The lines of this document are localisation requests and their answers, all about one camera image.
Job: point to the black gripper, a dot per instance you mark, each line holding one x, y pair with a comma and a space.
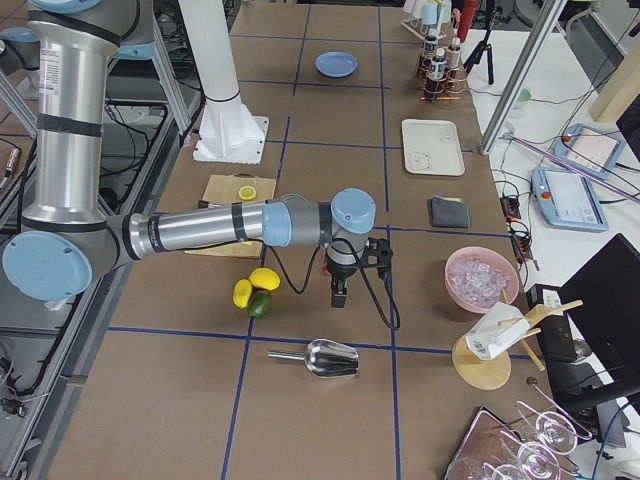
340, 275

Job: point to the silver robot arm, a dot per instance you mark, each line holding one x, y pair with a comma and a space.
66, 243

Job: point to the blue round plate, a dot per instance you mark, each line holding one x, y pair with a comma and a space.
336, 64

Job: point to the metal scoop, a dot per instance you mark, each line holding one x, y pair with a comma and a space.
324, 358

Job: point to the yellow lemon upper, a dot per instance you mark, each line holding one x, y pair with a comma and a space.
265, 278

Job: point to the yellow lemon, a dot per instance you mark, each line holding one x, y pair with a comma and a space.
265, 278
242, 293

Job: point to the green lime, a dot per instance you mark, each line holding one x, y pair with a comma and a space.
259, 304

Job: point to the yellow lemon lower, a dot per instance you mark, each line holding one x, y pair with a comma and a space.
242, 293

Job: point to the wooden cutting board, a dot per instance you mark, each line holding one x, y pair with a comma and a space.
221, 191

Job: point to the grey folded cloth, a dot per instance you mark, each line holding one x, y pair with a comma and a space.
448, 213

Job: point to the halved lemon slice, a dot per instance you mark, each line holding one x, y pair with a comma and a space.
247, 193

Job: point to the pink bowl of ice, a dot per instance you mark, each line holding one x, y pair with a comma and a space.
476, 278

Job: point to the cream bear tray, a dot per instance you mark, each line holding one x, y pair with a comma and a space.
431, 147

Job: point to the dark tea bottle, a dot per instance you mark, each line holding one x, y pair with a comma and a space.
453, 53
436, 71
427, 52

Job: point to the blue teach pendant near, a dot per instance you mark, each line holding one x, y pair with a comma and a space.
567, 200

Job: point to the blue teach pendant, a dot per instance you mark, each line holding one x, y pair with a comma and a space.
567, 200
590, 150

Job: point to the black monitor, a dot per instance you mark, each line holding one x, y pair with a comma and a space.
608, 320

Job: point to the wine glass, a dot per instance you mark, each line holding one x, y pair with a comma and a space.
550, 427

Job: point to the white cup rack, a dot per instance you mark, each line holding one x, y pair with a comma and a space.
429, 17

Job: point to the blue teach pendant far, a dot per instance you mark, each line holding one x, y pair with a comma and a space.
590, 150

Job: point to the black tripod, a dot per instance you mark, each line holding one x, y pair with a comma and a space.
484, 47

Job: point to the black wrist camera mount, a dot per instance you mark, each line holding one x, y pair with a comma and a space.
378, 254

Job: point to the white pillar mount base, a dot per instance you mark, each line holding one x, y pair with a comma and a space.
228, 132

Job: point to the copper wire bottle rack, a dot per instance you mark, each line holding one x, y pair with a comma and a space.
451, 88

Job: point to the aluminium frame post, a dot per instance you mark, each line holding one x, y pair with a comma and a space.
543, 26

